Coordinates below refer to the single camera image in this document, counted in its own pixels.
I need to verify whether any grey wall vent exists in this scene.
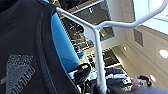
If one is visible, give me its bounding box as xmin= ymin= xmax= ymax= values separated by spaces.
xmin=133 ymin=29 xmax=144 ymax=47

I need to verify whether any person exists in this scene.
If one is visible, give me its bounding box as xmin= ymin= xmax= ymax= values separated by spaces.
xmin=104 ymin=66 xmax=154 ymax=91

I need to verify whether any round ceiling light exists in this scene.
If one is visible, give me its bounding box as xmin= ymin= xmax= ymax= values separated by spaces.
xmin=158 ymin=48 xmax=168 ymax=59
xmin=122 ymin=45 xmax=128 ymax=53
xmin=149 ymin=74 xmax=157 ymax=83

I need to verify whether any large blue sofa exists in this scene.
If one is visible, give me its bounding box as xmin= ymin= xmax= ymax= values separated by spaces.
xmin=39 ymin=0 xmax=91 ymax=80

